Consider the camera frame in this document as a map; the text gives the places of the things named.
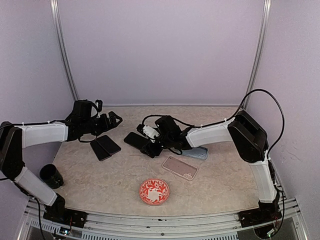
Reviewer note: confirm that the clear pink phone case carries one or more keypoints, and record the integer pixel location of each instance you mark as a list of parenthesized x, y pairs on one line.
[(180, 168)]

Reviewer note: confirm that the aluminium frame post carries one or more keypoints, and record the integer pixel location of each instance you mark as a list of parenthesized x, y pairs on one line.
[(54, 5), (260, 45)]

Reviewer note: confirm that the black phone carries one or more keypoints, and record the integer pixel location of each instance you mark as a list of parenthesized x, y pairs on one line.
[(135, 140), (108, 145), (99, 151)]

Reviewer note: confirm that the right aluminium frame post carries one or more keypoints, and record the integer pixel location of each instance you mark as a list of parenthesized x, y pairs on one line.
[(260, 45)]

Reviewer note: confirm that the left aluminium frame post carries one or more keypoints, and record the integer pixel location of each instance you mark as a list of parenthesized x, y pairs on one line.
[(54, 5)]

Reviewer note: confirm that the light blue phone case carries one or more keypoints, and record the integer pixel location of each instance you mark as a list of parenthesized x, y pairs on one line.
[(200, 153)]

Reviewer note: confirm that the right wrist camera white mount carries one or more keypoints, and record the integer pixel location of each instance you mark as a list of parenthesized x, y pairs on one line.
[(147, 131)]

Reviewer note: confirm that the dark green cup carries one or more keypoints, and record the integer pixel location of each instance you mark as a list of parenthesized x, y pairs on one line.
[(50, 175)]

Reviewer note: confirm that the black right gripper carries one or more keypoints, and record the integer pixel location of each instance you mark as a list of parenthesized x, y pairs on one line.
[(150, 150)]

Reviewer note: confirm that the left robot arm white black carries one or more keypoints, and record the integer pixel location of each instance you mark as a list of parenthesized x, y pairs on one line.
[(85, 118)]

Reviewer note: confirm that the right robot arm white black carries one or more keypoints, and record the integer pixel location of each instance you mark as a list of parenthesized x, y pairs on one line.
[(250, 141)]

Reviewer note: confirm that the front aluminium rail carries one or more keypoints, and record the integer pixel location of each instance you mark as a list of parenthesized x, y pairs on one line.
[(108, 226)]

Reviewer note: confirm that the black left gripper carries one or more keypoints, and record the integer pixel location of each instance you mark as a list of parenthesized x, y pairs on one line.
[(107, 125)]

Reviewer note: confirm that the red white patterned bowl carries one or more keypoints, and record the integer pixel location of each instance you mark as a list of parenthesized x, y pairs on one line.
[(154, 191)]

